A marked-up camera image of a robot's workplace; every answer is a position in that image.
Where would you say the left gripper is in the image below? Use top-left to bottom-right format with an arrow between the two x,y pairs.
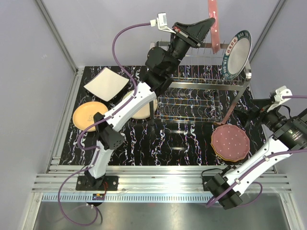
165,17 -> 213,74

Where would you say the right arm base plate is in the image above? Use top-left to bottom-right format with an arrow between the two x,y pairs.
201,175 -> 215,191

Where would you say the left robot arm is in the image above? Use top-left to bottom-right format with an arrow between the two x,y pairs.
83,18 -> 215,190

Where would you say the grey green-rimmed plate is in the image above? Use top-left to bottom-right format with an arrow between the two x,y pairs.
222,30 -> 252,81

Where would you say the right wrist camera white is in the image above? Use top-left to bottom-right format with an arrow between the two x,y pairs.
267,86 -> 292,112

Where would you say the stainless steel dish rack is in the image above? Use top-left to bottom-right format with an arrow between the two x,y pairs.
150,43 -> 251,125

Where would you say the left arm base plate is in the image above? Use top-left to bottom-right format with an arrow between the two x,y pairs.
75,175 -> 119,191

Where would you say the yellow dotted plate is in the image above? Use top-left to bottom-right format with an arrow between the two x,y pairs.
211,143 -> 231,161

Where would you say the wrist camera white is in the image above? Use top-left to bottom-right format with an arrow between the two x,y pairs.
150,12 -> 176,34
267,86 -> 292,112

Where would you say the purple cable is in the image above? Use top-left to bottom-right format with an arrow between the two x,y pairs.
205,95 -> 307,208
57,23 -> 154,227

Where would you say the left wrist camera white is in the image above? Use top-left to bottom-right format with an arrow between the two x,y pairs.
150,12 -> 176,34

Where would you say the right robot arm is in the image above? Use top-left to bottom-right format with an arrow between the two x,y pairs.
203,107 -> 307,210

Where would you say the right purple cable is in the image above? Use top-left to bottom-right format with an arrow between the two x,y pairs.
205,95 -> 307,208

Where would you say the cream bordered plate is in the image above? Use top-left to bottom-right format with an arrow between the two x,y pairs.
131,99 -> 158,119

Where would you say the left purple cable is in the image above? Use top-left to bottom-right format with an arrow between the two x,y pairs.
57,23 -> 154,227

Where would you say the pink dotted plate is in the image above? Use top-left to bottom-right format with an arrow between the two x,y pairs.
211,125 -> 250,162
208,0 -> 221,54

